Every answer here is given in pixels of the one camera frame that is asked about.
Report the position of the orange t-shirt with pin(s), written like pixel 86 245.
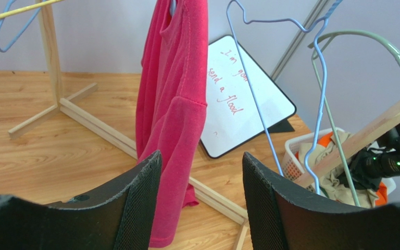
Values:
pixel 324 138

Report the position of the mint green hanger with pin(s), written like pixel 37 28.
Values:
pixel 361 80

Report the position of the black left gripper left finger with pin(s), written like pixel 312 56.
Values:
pixel 118 214

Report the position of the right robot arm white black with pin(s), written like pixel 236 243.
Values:
pixel 390 141

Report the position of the beige t-shirt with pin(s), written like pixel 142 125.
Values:
pixel 331 173

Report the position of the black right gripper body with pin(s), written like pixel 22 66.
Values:
pixel 368 168

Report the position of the wooden clothes rack frame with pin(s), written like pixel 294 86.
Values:
pixel 349 148

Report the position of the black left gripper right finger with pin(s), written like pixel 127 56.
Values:
pixel 284 215

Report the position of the white whiteboard black frame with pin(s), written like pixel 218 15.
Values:
pixel 242 99

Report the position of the light blue wire hanger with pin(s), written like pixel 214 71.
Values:
pixel 11 33

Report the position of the magenta t-shirt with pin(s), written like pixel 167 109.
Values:
pixel 171 106

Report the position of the white plastic basket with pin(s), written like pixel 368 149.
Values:
pixel 292 167

